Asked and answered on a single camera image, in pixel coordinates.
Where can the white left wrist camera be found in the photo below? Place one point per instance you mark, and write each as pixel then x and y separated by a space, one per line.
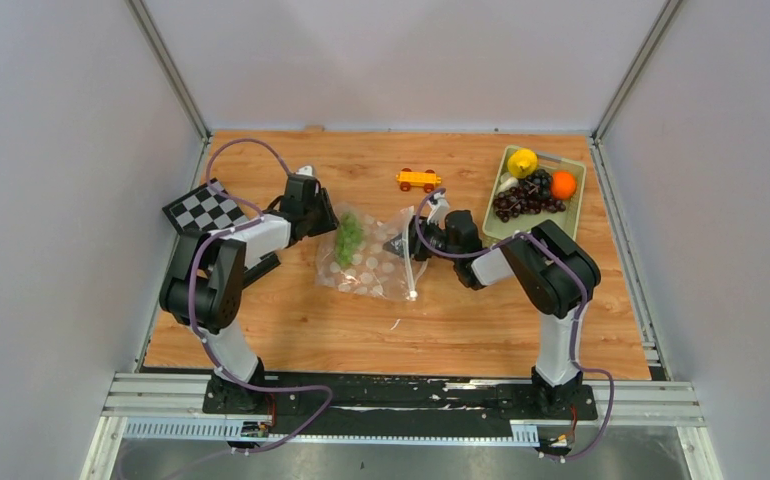
pixel 306 170

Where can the pale green plastic basket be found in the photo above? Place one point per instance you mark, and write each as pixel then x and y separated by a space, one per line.
pixel 493 229

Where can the dark purple fake grapes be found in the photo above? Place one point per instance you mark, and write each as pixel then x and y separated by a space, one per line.
pixel 533 197

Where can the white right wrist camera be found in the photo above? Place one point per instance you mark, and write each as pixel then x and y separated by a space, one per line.
pixel 439 207

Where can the black white checkerboard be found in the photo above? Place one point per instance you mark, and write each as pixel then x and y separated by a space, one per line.
pixel 204 210

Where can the white fake garlic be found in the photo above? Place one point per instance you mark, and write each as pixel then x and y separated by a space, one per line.
pixel 507 182

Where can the fake yellow lemon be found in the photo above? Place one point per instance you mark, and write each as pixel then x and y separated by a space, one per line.
pixel 522 162

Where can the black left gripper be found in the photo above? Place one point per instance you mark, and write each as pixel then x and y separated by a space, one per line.
pixel 331 220

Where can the clear zip top bag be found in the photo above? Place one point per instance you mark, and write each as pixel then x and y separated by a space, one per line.
pixel 373 272

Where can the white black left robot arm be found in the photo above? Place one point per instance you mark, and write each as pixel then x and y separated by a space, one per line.
pixel 204 283

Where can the fake orange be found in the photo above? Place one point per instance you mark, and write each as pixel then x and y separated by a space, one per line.
pixel 563 185

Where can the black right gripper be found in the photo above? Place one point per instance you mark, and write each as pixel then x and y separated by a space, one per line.
pixel 415 248

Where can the yellow toy car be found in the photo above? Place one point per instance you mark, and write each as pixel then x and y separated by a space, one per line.
pixel 427 180

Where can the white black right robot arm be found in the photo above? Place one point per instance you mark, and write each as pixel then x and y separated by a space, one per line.
pixel 558 278

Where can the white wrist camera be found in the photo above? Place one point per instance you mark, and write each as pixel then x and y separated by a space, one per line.
pixel 306 170
pixel 439 207

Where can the green fake grapes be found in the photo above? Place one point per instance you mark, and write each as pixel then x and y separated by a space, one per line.
pixel 348 239

